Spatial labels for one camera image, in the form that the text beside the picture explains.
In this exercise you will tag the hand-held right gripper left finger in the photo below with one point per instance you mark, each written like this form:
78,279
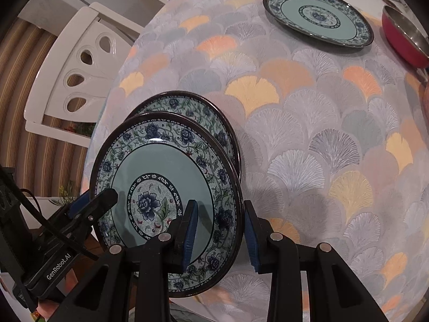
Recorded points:
190,238

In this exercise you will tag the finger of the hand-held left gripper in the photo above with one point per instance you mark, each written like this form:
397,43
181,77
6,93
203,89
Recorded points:
100,201

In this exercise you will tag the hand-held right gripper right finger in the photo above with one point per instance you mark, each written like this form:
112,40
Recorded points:
252,241

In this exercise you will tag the floral blue rimmed plate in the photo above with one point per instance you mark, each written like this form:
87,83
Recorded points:
318,16
134,174
201,114

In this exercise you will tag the red steel-lined bowl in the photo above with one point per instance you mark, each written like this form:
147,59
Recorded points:
398,45

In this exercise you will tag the fan-patterned tablecloth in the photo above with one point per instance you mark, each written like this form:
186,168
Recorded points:
301,124

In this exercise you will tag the striped rug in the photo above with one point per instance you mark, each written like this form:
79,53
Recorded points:
20,73

